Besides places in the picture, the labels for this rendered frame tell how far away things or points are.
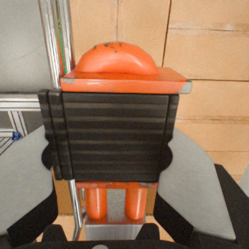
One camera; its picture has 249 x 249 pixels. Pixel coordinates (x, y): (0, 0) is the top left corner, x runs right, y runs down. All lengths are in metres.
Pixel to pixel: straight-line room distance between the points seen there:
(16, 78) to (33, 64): 0.18
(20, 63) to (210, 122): 1.33
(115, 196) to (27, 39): 1.34
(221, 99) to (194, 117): 0.15
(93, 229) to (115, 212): 0.03
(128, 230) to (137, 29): 0.70
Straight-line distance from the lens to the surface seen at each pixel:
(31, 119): 1.39
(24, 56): 1.49
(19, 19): 1.47
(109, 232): 0.20
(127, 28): 0.77
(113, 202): 0.21
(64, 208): 0.47
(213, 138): 1.05
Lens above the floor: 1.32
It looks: 62 degrees down
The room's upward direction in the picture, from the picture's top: 177 degrees clockwise
